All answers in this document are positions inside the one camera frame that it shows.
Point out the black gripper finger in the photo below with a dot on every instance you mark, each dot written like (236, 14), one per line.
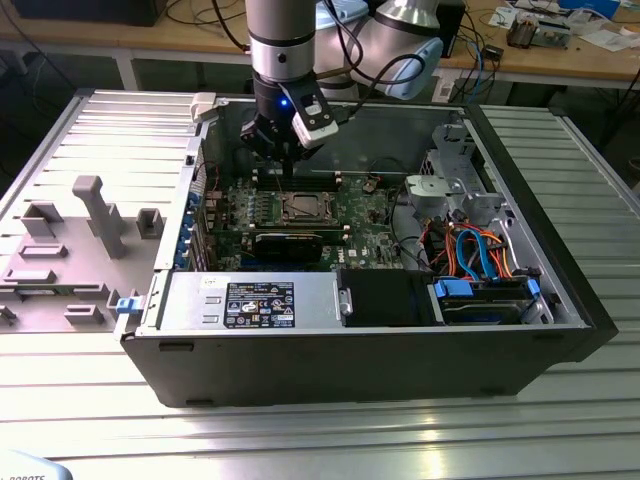
(260, 140)
(302, 152)

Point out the silver CPU plate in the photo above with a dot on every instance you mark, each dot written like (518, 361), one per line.
(307, 206)

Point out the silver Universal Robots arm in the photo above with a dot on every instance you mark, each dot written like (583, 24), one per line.
(280, 40)

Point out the black RAM slot bank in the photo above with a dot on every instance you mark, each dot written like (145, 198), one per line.
(300, 229)
(320, 181)

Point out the CPU socket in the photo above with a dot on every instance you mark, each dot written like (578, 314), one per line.
(284, 218)

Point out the round coin battery holder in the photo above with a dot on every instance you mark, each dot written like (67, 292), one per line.
(369, 185)

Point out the black graphics card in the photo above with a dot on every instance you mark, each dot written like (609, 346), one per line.
(290, 247)

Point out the green motherboard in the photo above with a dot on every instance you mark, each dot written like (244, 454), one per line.
(370, 235)

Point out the silver metal drive cage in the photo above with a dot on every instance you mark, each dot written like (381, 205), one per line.
(450, 185)

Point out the white printed label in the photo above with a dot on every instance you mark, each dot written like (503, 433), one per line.
(444, 89)

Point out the grey parts rack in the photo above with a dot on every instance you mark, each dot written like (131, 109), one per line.
(100, 220)

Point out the silver power supply unit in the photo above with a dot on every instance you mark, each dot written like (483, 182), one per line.
(190, 305)

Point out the large black box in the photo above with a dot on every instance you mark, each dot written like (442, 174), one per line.
(85, 12)

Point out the wooden desk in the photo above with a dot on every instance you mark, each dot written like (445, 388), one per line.
(75, 35)

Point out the blue case latch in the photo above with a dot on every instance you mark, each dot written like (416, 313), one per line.
(129, 306)

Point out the small black box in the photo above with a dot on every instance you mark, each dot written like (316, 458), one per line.
(492, 52)

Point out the black open PC case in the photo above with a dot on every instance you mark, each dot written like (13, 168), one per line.
(325, 370)

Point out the hard disk in blue carrier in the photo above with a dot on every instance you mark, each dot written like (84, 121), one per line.
(480, 300)

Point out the copper wound metal part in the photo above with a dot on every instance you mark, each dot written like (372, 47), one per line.
(522, 32)

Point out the blue cardboard box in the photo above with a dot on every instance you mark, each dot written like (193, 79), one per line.
(590, 6)

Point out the white paper sheets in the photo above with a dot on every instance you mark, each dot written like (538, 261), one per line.
(607, 40)

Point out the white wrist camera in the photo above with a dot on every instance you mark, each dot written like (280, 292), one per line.
(315, 125)

